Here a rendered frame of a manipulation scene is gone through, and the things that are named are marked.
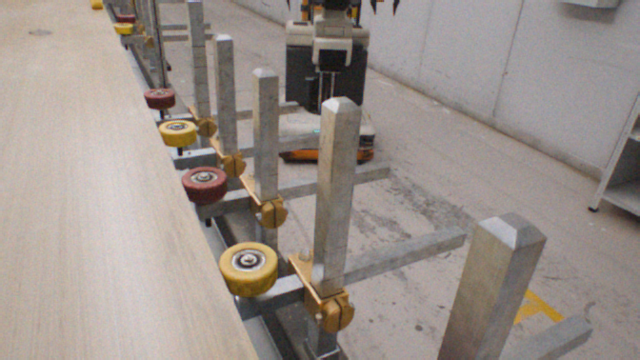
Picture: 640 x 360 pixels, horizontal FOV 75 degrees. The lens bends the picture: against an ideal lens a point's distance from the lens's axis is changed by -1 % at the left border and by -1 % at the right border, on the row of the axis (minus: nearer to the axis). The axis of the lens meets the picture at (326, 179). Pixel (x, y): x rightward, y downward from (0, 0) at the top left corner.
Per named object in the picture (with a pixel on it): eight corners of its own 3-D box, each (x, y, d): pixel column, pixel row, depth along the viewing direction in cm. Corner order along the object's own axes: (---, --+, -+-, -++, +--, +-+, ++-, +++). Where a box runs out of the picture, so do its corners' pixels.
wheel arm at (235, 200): (380, 174, 101) (383, 159, 99) (389, 181, 98) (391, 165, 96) (195, 214, 82) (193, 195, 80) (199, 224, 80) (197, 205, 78)
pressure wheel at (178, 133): (166, 179, 97) (159, 132, 91) (163, 163, 103) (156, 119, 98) (201, 174, 100) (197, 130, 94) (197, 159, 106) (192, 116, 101)
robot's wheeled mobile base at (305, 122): (278, 122, 330) (278, 90, 318) (358, 124, 337) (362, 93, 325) (276, 161, 272) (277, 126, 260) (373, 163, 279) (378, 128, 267)
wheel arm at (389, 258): (450, 240, 83) (455, 222, 81) (463, 250, 80) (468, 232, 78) (234, 310, 64) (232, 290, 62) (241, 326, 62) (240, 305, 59)
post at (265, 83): (271, 279, 95) (270, 65, 71) (277, 290, 92) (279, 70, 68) (256, 284, 93) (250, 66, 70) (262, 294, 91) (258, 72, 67)
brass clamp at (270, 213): (265, 191, 92) (265, 170, 89) (290, 226, 81) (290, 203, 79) (237, 197, 89) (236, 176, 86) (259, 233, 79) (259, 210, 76)
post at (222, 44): (237, 218, 113) (228, 31, 90) (241, 225, 111) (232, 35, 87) (224, 221, 112) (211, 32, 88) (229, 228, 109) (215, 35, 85)
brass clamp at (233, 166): (231, 152, 111) (230, 134, 109) (248, 175, 101) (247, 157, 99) (208, 156, 109) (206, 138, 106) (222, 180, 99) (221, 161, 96)
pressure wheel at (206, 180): (203, 244, 78) (197, 190, 72) (179, 225, 82) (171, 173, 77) (237, 226, 83) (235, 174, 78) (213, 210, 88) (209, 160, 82)
